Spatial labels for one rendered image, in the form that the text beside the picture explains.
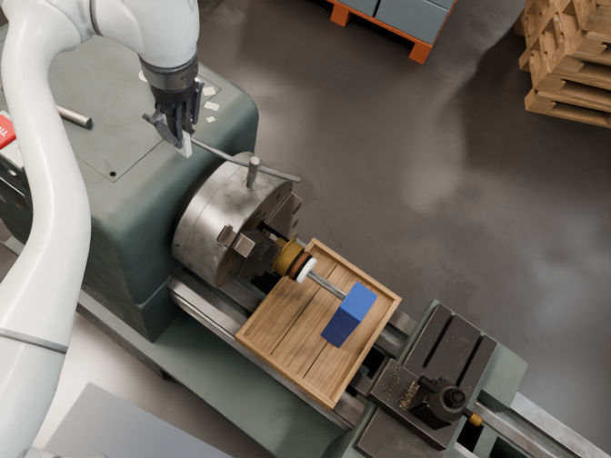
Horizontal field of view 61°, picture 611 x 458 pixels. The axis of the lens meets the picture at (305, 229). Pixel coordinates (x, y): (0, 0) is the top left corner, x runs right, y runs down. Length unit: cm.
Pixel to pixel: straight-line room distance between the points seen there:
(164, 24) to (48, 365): 45
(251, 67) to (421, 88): 103
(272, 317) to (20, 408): 86
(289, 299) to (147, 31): 84
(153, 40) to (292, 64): 242
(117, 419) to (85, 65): 86
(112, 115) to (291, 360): 72
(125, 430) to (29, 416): 85
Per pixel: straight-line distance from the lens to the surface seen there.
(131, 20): 77
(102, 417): 147
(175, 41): 79
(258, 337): 136
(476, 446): 151
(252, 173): 108
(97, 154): 116
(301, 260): 119
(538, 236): 300
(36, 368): 61
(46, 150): 69
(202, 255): 115
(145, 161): 114
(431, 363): 136
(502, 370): 149
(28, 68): 77
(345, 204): 264
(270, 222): 124
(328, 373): 136
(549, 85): 345
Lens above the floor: 218
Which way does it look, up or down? 60 degrees down
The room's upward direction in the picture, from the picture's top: 20 degrees clockwise
